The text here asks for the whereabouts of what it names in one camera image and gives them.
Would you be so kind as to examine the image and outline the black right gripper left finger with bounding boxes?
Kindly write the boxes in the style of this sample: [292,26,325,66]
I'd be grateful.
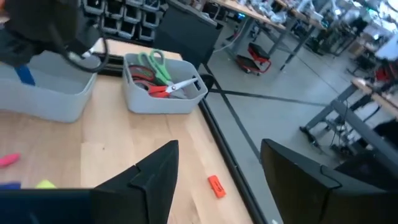
[90,139,180,224]

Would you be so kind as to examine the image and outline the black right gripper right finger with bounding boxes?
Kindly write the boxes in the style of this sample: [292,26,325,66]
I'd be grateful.
[260,138,352,224]

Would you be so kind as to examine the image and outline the red-handled scissors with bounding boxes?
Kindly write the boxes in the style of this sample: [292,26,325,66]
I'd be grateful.
[146,77,199,99]

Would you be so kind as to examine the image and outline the green-handled scissors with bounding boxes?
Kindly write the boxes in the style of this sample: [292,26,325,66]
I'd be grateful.
[137,49,172,85]

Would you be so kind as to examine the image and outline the bright blue eraser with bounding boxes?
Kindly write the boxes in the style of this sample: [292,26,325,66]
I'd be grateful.
[14,63,35,86]

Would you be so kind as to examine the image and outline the orange eraser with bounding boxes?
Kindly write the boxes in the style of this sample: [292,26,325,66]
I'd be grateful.
[207,174,227,199]

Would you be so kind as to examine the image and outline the grey plastic bin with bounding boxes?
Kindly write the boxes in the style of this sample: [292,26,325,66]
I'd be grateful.
[0,51,98,124]
[123,51,208,114]

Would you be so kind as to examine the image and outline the wooden workbench grey legs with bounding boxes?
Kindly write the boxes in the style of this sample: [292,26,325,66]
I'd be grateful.
[299,77,398,175]
[214,0,327,72]

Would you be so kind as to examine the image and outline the red rolling stool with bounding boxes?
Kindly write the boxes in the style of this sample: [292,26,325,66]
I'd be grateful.
[235,42,272,76]

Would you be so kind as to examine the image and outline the dark blue eraser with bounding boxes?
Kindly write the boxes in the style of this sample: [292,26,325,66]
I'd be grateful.
[0,181,22,190]

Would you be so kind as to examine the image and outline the orange wooden pencil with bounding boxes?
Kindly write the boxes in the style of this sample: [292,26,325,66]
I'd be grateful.
[0,152,22,168]

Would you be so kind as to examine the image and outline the large black case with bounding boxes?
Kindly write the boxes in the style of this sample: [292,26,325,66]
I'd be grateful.
[153,0,223,72]

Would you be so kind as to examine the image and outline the black parts bin rack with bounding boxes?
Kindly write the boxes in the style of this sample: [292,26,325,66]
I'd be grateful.
[79,0,170,43]

